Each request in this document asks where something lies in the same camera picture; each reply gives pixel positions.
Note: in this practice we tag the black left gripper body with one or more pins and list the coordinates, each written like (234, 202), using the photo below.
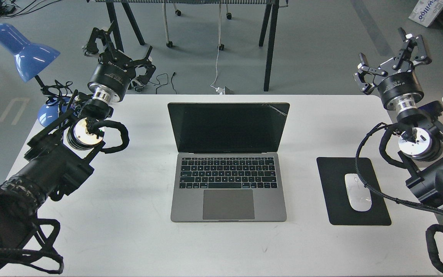
(111, 78)

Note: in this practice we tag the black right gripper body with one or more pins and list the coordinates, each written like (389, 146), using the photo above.
(397, 82)

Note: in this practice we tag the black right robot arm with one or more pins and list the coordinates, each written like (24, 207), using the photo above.
(415, 141)

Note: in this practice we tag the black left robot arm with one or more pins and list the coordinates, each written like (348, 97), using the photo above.
(60, 155)

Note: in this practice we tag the cardboard box with print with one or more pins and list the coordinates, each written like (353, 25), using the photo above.
(426, 11)

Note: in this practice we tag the blue desk lamp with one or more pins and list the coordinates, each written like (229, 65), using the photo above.
(30, 59)

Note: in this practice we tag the white power adapter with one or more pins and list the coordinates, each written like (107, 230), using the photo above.
(224, 91)

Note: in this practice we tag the black mouse pad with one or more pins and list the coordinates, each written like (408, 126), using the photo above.
(332, 171)

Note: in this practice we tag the white computer mouse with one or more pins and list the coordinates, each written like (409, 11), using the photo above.
(359, 196)

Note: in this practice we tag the grey open laptop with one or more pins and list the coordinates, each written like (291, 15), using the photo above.
(227, 163)

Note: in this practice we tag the black background table frame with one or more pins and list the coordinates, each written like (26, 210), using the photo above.
(266, 37)

